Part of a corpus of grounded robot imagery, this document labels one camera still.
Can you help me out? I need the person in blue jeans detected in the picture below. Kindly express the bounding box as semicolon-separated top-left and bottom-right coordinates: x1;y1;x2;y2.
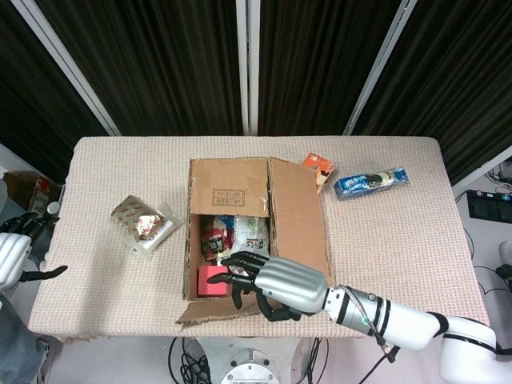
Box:
0;294;49;384

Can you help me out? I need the blue Oreo cookie pack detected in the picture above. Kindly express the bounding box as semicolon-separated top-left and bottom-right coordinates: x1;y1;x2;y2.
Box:
333;166;410;201

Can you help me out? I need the black ribbed screen panel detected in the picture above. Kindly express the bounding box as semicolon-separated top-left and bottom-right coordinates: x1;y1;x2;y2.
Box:
34;0;245;137
351;0;512;185
0;0;109;173
258;0;401;136

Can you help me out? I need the beige woven tablecloth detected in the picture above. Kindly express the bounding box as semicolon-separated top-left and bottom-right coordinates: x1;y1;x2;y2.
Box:
27;135;491;345

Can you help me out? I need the orange biscuit box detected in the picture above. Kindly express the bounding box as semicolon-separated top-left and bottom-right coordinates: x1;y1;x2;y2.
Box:
301;153;335;195

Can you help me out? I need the grey round robot base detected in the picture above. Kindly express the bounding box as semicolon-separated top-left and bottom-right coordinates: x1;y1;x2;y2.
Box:
194;338;317;384

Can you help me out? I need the white metal frame post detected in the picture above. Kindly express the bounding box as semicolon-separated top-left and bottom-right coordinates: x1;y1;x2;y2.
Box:
451;143;512;189
235;0;261;136
342;0;419;136
18;0;121;137

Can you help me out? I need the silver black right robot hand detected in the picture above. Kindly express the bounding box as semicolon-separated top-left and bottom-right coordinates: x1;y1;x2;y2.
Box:
207;250;330;323

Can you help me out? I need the white green snack bag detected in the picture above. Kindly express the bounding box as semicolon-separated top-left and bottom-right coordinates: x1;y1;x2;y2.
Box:
231;215;270;258

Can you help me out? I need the gold foil snack bag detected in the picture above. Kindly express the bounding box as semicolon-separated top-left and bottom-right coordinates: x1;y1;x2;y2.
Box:
110;194;167;243

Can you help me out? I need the brown cardboard shipping box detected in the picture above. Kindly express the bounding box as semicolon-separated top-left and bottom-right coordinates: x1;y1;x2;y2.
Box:
172;156;334;328

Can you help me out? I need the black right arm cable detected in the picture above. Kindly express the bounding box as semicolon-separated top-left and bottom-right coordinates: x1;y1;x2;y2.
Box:
339;286;401;384

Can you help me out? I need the red cube box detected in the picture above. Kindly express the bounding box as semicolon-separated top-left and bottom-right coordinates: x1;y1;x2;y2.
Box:
198;266;234;299

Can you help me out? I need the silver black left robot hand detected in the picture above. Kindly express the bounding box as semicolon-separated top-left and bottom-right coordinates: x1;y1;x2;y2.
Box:
0;211;69;291

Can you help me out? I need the brown carton on floor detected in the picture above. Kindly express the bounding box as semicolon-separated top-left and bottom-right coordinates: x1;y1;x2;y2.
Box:
3;170;65;219

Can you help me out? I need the red dark snack packet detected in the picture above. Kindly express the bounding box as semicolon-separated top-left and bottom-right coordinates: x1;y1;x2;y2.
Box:
201;215;234;263

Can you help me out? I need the black floor cable bundle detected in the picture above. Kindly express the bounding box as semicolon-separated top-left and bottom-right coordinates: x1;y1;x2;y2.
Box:
167;337;213;384
298;338;333;384

